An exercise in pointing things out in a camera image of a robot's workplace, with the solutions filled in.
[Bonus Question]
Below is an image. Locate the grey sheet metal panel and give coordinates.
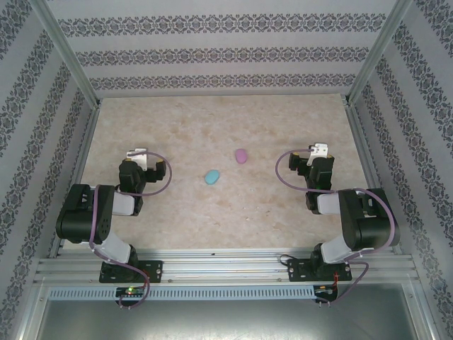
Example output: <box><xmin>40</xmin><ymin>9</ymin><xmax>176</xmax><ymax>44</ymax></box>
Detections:
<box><xmin>21</xmin><ymin>281</ymin><xmax>436</xmax><ymax>340</ymax></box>

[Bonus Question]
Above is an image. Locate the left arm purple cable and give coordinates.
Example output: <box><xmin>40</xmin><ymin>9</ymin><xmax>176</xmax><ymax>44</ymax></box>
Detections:
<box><xmin>88</xmin><ymin>150</ymin><xmax>174</xmax><ymax>310</ymax></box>

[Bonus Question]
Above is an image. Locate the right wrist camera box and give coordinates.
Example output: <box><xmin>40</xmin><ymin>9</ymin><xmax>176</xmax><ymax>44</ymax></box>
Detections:
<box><xmin>306</xmin><ymin>142</ymin><xmax>329</xmax><ymax>168</ymax></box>

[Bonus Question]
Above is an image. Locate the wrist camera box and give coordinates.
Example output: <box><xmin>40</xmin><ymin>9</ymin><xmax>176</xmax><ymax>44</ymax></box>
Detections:
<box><xmin>126</xmin><ymin>148</ymin><xmax>148</xmax><ymax>172</ymax></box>
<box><xmin>306</xmin><ymin>142</ymin><xmax>329</xmax><ymax>168</ymax></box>

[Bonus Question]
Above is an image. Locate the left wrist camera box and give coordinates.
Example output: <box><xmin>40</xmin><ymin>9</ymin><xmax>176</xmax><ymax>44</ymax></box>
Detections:
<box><xmin>126</xmin><ymin>148</ymin><xmax>148</xmax><ymax>172</ymax></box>

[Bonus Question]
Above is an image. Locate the aluminium side rail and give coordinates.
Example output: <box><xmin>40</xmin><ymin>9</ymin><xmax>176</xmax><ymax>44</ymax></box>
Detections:
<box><xmin>346</xmin><ymin>104</ymin><xmax>404</xmax><ymax>256</ymax></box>
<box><xmin>49</xmin><ymin>104</ymin><xmax>102</xmax><ymax>258</ymax></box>

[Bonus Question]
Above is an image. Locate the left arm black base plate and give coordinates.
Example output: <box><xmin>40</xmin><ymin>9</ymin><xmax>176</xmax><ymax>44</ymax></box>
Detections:
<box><xmin>98</xmin><ymin>260</ymin><xmax>164</xmax><ymax>284</ymax></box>

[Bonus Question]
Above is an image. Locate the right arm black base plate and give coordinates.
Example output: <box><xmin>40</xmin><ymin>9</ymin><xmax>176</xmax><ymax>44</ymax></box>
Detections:
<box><xmin>286</xmin><ymin>258</ymin><xmax>353</xmax><ymax>283</ymax></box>

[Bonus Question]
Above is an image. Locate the aluminium mounting rail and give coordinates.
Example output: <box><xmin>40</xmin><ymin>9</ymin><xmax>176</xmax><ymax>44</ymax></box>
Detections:
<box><xmin>35</xmin><ymin>247</ymin><xmax>417</xmax><ymax>285</ymax></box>

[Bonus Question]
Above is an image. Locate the aluminium frame post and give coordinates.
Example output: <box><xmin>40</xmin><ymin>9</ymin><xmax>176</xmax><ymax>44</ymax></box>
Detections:
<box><xmin>345</xmin><ymin>0</ymin><xmax>413</xmax><ymax>106</ymax></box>
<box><xmin>30</xmin><ymin>0</ymin><xmax>102</xmax><ymax>107</ymax></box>

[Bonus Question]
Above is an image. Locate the white slotted cable duct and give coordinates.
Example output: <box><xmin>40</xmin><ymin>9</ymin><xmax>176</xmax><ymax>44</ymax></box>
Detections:
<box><xmin>47</xmin><ymin>285</ymin><xmax>316</xmax><ymax>301</ymax></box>

